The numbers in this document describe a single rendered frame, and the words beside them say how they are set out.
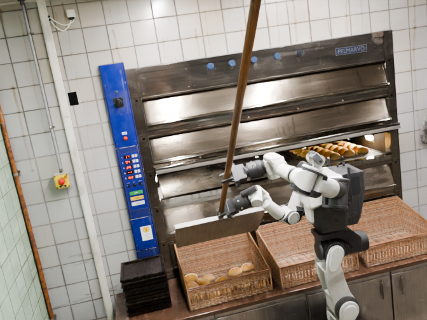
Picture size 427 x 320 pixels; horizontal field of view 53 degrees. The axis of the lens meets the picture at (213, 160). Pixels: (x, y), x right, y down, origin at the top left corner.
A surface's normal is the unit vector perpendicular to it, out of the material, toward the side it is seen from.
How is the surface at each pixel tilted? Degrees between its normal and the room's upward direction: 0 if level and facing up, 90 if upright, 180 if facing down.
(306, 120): 70
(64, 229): 90
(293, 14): 90
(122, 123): 90
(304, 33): 90
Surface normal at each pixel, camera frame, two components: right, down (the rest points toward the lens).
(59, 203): 0.19, 0.18
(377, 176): 0.13, -0.16
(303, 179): -0.36, -0.07
